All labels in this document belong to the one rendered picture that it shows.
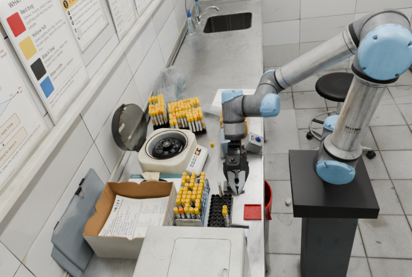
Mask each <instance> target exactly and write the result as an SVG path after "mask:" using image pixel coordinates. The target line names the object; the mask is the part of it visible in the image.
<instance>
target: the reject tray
mask: <svg viewBox="0 0 412 277"><path fill-rule="evenodd" d="M243 220H262V204H244V212H243Z"/></svg>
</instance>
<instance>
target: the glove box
mask: <svg viewBox="0 0 412 277"><path fill-rule="evenodd" d="M182 176H183V174H161V172H155V173H154V172H144V173H142V174H132V175H131V176H130V178H129V181H134V182H136V183H138V184H140V182H143V181H169V182H171V181H173V182H174V184H175V188H176V190H177V193H178V191H179V188H180V187H183V186H182V185H181V180H182Z"/></svg>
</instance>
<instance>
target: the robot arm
mask: <svg viewBox="0 0 412 277"><path fill-rule="evenodd" d="M353 55H355V57H354V60H353V63H352V65H351V71H352V73H353V74H354V77H353V80H352V82H351V86H350V87H349V90H348V93H347V95H346V99H345V101H344V104H343V106H342V108H341V112H340V114H339V115H333V116H329V117H327V118H326V119H325V121H324V124H323V130H322V137H321V144H320V148H319V150H318V152H317V153H316V154H315V156H314V158H313V168H314V170H315V172H316V173H317V174H318V176H320V177H321V179H322V180H324V181H326V182H328V183H332V184H346V183H349V182H351V181H352V180H353V179H354V176H355V174H356V172H355V167H356V164H357V162H358V160H359V158H360V156H361V154H362V147H361V145H360V143H361V141H362V139H363V137H364V135H365V132H366V130H367V128H368V126H369V124H370V122H371V120H372V118H373V116H374V114H375V112H376V109H377V107H378V105H379V103H380V101H381V98H382V96H383V94H384V92H385V90H386V88H387V86H388V85H390V84H393V83H395V82H396V81H397V80H398V78H399V76H400V75H402V74H403V73H404V72H405V71H406V70H407V69H408V68H409V67H410V66H411V64H412V32H411V25H410V21H409V19H408V17H407V16H406V15H405V14H404V13H403V12H401V11H399V10H397V9H392V8H383V9H378V10H375V11H373V12H371V13H369V14H367V15H365V16H363V17H362V18H360V19H358V20H356V21H354V22H353V23H351V24H349V25H348V26H347V29H346V31H344V32H342V33H340V34H339V35H337V36H335V37H333V38H331V39H330V40H328V41H326V42H324V43H323V44H321V45H319V46H317V47H316V48H314V49H312V50H310V51H308V52H306V53H305V54H303V55H302V56H299V57H298V58H296V59H294V60H292V61H291V62H289V63H287V64H285V65H283V66H282V67H280V68H278V69H277V70H275V69H273V70H268V71H266V72H265V73H264V74H263V76H262V77H261V79H260V82H259V84H258V86H257V88H256V90H255V93H254V94H250V95H243V91H242V89H230V90H225V91H223V92H222V93H221V105H222V114H223V125H222V126H221V127H222V128H224V139H226V140H230V142H228V144H227V150H226V156H225V157H224V158H225V159H226V160H225V162H223V173H224V176H225V177H226V179H227V182H228V183H229V185H230V187H231V189H232V190H233V191H234V192H235V193H236V194H237V195H239V194H240V193H241V192H242V191H243V188H244V186H245V183H246V180H247V178H248V175H249V172H250V167H249V165H248V163H249V162H248V161H247V152H246V148H242V140H241V139H244V138H245V117H264V118H268V117H273V116H277V115H278V114H279V112H280V98H279V96H278V93H279V92H281V91H283V90H285V89H287V88H289V87H291V86H293V85H295V84H297V83H299V82H301V81H303V80H305V79H307V78H309V77H311V76H313V75H315V74H317V73H319V72H321V71H323V70H325V69H327V68H329V67H331V66H333V65H335V64H337V63H339V62H341V61H343V60H345V59H347V58H349V57H351V56H353ZM233 170H240V171H239V172H238V174H237V177H238V179H239V182H238V190H237V187H236V181H235V176H236V175H235V172H234V171H233Z"/></svg>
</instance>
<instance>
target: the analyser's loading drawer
mask: <svg viewBox="0 0 412 277"><path fill-rule="evenodd" d="M231 228H243V229H244V232H245V238H246V245H247V250H248V255H249V235H250V227H249V224H231Z"/></svg>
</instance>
